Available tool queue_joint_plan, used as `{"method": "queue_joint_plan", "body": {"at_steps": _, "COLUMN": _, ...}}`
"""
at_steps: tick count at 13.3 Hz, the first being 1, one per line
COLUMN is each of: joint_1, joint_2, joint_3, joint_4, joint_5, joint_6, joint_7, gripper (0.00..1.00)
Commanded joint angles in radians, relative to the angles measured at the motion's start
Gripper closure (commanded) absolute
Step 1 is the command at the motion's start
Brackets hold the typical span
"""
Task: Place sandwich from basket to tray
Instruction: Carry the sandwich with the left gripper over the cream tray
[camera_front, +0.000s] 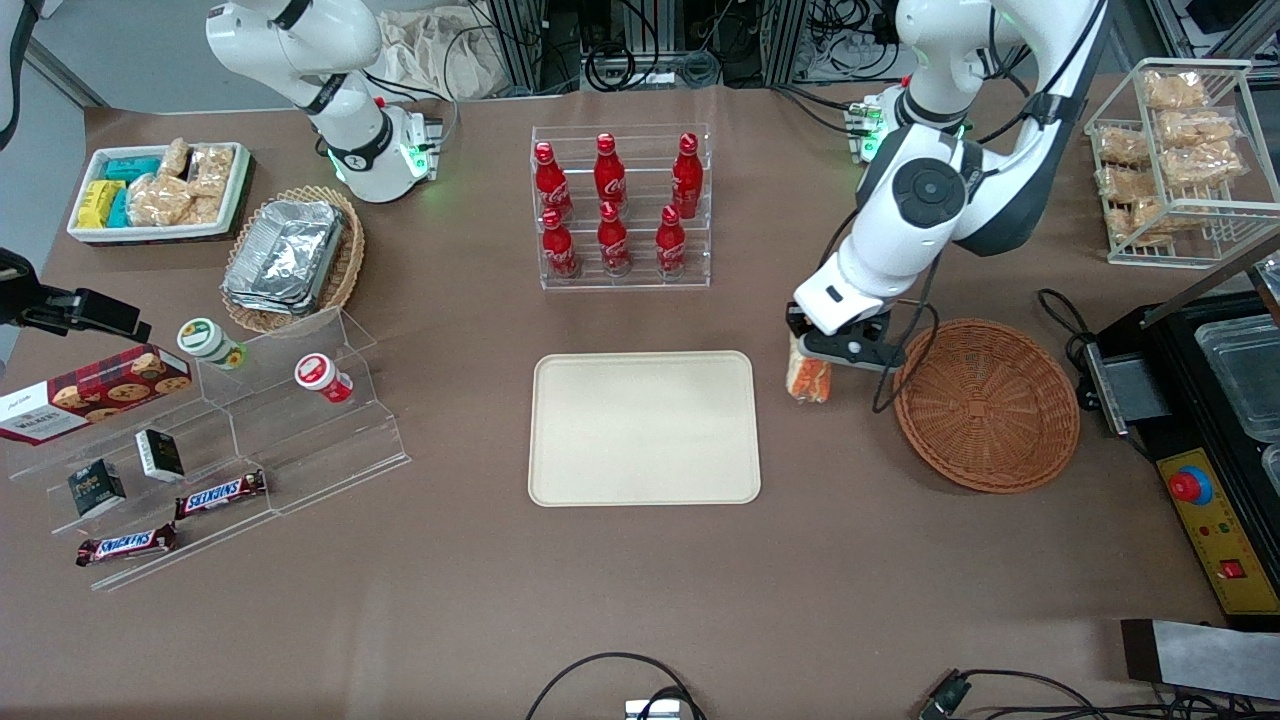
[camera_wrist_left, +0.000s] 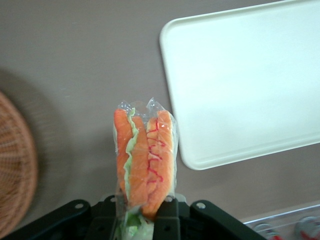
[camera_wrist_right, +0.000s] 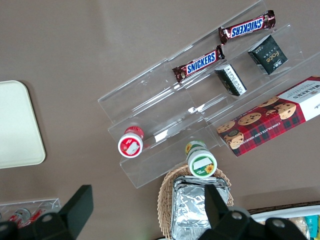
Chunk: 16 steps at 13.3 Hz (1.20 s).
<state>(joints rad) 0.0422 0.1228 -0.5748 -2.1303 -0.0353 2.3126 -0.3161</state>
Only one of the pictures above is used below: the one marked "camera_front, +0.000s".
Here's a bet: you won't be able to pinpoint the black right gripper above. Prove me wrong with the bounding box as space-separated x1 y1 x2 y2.
0 248 152 343

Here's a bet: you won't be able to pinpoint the triangle sandwich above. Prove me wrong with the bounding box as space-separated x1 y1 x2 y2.
786 333 834 405

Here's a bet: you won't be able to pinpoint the white rectangular snack tray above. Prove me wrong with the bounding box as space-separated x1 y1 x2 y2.
66 142 255 247

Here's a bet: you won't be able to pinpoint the beige rectangular tray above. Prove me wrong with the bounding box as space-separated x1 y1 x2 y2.
528 350 763 508

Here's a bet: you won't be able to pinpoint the round brown wicker basket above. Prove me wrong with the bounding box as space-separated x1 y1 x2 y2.
892 318 1082 495

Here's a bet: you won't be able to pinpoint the oval light wicker basket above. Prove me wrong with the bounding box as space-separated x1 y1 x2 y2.
220 185 366 336

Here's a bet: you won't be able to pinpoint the red tartan cookie box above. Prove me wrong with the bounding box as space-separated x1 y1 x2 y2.
0 343 193 447

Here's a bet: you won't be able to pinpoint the green label yogurt cup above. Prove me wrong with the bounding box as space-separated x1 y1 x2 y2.
177 317 248 372

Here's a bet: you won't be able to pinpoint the yellow snack packet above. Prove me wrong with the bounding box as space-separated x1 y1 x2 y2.
77 180 125 230

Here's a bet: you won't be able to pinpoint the red cola bottle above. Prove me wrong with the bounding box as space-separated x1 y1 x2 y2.
540 207 581 281
655 206 688 279
594 133 628 206
597 201 632 278
672 133 704 219
533 142 575 221

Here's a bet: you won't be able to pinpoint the small dark carton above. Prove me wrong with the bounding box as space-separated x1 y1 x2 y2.
67 458 128 519
135 428 187 484

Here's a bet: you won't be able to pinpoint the clear acrylic bottle rack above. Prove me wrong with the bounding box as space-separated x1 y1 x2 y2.
530 124 713 292

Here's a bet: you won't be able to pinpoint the stack of foil trays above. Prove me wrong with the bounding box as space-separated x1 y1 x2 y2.
222 199 346 316

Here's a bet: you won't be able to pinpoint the brown chocolate bar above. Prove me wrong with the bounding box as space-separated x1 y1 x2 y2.
174 469 268 521
76 523 179 569

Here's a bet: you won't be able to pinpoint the red label yogurt cup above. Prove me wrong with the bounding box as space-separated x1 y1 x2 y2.
294 353 355 405

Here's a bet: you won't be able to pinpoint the clear acrylic stepped stand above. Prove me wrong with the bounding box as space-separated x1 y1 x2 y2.
5 305 413 593

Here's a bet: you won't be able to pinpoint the bagged fried snack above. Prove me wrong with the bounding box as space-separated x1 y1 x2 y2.
1110 198 1201 247
1096 165 1166 205
1157 108 1238 149
1142 69 1209 112
1160 142 1248 191
1097 127 1153 168

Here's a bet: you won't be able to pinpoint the black sealing machine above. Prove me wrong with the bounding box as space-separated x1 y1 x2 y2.
1075 235 1280 631

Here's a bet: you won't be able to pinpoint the beige cloth bag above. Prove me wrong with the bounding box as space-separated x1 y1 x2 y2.
375 8 511 101

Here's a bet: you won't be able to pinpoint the red emergency stop button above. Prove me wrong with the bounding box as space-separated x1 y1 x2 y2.
1168 465 1214 507

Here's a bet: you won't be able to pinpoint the clear plastic container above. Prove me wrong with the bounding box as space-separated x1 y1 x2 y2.
1195 313 1280 443

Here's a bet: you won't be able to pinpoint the grey flat plate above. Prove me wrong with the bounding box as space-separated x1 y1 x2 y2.
1120 618 1280 701

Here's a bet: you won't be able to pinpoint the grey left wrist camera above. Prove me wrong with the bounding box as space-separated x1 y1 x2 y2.
800 325 907 374

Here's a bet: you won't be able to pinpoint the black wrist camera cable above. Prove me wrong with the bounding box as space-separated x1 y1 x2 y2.
868 0 1109 414

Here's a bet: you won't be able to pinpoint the black left base cables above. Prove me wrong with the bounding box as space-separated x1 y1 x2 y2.
772 84 867 137

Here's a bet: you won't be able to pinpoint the black base cables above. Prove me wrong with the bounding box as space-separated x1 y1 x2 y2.
362 68 461 151
772 84 867 137

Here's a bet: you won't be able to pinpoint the black hanging cable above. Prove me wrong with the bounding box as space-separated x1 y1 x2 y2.
0 0 43 151

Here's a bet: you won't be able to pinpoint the black machine power cable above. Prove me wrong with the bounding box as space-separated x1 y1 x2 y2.
1035 288 1101 411

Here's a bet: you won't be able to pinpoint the aluminium frame post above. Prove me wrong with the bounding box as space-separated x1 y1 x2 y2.
486 0 547 97
764 0 811 87

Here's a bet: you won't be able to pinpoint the coiled black floor cables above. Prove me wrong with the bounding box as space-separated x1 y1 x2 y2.
583 40 723 91

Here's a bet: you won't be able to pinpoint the black looped table cable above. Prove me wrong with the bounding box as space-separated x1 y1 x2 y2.
525 652 707 720

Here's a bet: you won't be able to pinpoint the black right base cables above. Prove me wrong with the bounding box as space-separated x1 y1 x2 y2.
362 68 461 151

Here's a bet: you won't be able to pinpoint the black cable with connector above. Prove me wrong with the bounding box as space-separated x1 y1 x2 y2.
918 668 1280 720

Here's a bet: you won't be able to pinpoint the white wire basket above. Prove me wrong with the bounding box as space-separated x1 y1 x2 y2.
1084 57 1280 269

